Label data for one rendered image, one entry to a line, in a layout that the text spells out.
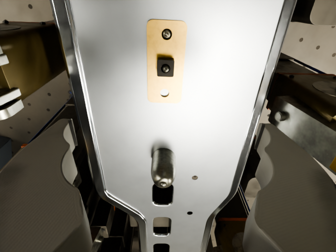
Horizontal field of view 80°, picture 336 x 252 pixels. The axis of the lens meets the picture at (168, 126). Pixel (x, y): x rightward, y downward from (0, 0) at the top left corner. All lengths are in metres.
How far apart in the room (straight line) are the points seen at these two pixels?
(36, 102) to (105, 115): 0.43
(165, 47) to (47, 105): 0.50
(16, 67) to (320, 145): 0.29
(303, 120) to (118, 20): 0.21
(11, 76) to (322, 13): 0.30
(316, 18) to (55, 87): 0.56
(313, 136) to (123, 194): 0.26
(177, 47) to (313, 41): 0.46
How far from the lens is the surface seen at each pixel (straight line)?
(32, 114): 0.70
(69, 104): 0.51
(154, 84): 0.22
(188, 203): 0.36
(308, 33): 0.62
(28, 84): 0.24
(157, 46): 0.21
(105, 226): 0.44
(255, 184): 0.36
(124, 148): 0.28
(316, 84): 0.32
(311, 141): 0.25
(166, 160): 0.25
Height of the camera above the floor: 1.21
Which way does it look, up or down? 58 degrees down
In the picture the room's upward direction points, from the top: 179 degrees clockwise
